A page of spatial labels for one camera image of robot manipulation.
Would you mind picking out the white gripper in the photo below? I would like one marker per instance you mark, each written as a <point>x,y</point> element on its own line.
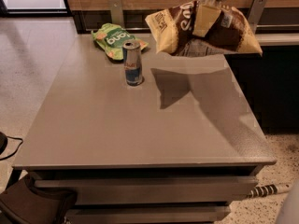
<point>206,17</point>

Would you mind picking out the brown sea salt chip bag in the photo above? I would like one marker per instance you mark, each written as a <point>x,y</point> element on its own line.
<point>172,30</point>

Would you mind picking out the green rice chip bag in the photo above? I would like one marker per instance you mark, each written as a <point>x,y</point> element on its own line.
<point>110,38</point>

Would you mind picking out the dark brown bag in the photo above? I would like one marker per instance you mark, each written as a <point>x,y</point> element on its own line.
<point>24,203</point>

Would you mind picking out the silver blue energy drink can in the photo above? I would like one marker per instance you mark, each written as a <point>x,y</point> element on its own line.
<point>131,50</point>

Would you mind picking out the black white striped stick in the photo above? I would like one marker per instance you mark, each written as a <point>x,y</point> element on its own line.
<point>271,189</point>

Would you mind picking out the upper grey drawer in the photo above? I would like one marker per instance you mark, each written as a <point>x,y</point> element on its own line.
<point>156,190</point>

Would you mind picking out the grey drawer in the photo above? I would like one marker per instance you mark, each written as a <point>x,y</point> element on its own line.
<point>156,190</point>
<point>149,215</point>

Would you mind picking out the lower grey drawer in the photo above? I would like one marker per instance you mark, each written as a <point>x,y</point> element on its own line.
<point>149,215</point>

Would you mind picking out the right metal bracket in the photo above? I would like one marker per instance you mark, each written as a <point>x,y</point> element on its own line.
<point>255,13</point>

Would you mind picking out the metal bracket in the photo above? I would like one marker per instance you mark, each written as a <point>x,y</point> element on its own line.
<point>255,13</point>
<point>116,12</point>

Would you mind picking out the left metal bracket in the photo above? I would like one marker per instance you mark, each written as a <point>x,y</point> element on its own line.
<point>116,12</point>

